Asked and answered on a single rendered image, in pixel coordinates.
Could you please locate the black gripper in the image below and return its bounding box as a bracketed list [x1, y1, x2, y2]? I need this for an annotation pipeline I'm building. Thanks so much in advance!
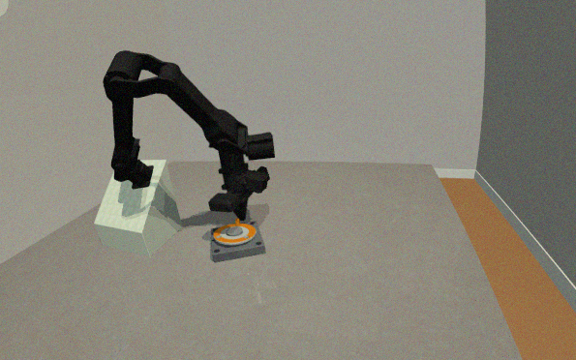
[208, 161, 253, 221]

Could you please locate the orange round plate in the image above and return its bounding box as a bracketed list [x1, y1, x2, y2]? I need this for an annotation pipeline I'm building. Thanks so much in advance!
[213, 218, 257, 245]

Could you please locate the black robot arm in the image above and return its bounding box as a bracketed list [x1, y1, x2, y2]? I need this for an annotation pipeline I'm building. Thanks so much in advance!
[103, 50, 275, 194]

